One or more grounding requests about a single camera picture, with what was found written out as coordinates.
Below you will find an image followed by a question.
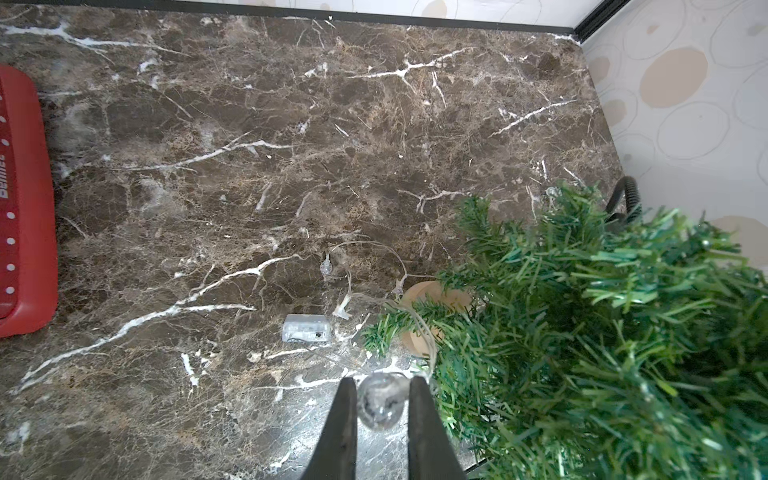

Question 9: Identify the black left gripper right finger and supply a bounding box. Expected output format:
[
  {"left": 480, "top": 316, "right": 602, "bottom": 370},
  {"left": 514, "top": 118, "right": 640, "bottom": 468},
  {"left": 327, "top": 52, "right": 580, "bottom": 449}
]
[{"left": 408, "top": 377, "right": 467, "bottom": 480}]

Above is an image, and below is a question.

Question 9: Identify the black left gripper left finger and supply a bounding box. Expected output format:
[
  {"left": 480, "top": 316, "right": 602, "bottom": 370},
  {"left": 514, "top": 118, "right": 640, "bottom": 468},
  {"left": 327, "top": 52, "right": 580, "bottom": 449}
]
[{"left": 301, "top": 377, "right": 358, "bottom": 480}]

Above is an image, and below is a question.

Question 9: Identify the clear plastic battery box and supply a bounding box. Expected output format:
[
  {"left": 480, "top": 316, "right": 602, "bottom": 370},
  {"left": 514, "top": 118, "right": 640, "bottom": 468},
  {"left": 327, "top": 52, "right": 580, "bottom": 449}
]
[{"left": 281, "top": 314, "right": 332, "bottom": 343}]

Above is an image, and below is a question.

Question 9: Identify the green artificial christmas tree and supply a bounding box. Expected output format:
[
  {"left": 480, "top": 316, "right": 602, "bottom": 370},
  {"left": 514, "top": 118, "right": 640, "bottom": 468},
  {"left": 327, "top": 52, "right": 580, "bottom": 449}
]
[{"left": 364, "top": 187, "right": 767, "bottom": 479}]

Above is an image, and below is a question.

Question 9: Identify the red polka dot toaster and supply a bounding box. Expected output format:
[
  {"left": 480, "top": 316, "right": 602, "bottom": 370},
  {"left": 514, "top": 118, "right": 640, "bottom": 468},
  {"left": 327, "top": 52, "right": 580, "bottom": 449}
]
[{"left": 1, "top": 65, "right": 58, "bottom": 338}]

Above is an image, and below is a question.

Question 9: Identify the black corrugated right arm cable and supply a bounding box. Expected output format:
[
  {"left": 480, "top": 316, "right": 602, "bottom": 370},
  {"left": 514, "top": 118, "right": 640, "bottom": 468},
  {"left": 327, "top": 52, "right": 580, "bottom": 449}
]
[{"left": 604, "top": 175, "right": 643, "bottom": 226}]

